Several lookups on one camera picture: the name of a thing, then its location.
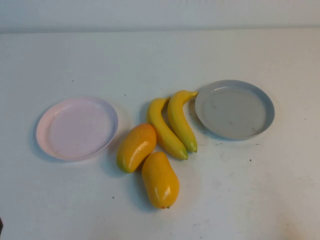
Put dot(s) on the grey-blue round plate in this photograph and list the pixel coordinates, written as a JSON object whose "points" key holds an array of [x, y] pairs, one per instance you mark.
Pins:
{"points": [[235, 112]]}

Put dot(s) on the grey and black left arm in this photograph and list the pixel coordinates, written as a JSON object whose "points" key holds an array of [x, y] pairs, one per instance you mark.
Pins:
{"points": [[0, 223]]}

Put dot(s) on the yellow banana with stubby stem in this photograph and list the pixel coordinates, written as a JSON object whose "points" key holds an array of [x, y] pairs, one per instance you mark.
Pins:
{"points": [[162, 132]]}

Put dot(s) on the plain yellow-orange mango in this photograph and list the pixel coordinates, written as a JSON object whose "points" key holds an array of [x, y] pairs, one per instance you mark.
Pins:
{"points": [[160, 180]]}

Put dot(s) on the pink round plate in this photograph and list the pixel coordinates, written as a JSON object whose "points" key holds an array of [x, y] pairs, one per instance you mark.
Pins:
{"points": [[77, 130]]}

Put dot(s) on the orange mango with green tip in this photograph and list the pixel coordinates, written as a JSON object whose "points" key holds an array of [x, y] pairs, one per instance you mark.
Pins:
{"points": [[136, 147]]}

